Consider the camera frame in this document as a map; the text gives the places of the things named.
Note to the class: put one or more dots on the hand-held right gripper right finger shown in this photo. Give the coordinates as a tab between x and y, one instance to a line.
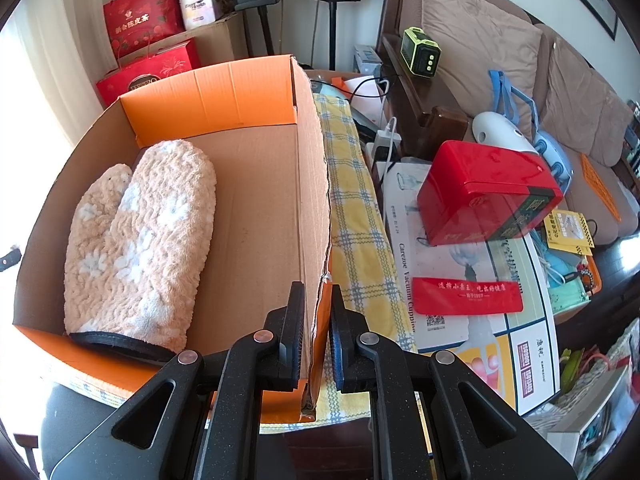
336	330

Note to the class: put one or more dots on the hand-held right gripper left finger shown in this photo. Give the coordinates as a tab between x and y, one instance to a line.
295	322

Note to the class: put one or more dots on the orange-lined cardboard box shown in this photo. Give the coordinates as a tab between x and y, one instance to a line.
250	200

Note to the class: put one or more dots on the yellow plaid cloth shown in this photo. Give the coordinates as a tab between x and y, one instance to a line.
355	210

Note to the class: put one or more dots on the white flat printed box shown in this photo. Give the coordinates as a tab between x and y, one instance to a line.
450	265

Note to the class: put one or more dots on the red flat case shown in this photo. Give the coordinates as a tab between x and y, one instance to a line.
465	295

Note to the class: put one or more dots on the red tin box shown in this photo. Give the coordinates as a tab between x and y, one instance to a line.
475	185

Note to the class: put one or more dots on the white charger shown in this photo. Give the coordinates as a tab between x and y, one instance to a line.
389	136

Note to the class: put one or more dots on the dark wooden sofa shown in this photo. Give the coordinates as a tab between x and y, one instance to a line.
430	120

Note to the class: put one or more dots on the white paper sheet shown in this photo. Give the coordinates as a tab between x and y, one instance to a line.
370	100

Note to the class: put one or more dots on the teal face mask pack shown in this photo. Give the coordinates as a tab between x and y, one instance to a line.
565	285

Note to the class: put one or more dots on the yellow leaflet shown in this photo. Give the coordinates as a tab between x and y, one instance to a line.
570	230

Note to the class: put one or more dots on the white plastic massager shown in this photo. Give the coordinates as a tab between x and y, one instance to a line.
495	130

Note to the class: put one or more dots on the white open box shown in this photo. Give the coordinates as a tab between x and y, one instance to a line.
595	410

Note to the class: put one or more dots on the small white blue box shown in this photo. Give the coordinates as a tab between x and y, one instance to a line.
365	60

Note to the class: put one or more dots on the red chocolate print gift bag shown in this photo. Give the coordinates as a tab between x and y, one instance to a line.
160	66

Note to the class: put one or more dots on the black speaker stand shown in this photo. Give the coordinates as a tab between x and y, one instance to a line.
332	35
260	30

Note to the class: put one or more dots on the green black cube device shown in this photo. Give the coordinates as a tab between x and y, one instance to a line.
420	52

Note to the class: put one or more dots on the brown cardboard box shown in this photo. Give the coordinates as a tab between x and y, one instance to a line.
220	40

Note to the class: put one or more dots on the orange paper sheet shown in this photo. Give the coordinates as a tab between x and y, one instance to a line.
600	185

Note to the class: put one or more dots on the brown sofa cushion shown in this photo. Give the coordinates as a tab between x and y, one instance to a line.
475	35
580	100

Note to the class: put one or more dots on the white tissue pack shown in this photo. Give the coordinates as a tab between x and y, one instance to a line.
200	2

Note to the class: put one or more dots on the large red gift bag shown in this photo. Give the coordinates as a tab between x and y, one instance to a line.
145	10

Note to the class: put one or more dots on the framed wall picture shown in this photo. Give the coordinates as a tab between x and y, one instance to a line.
590	0

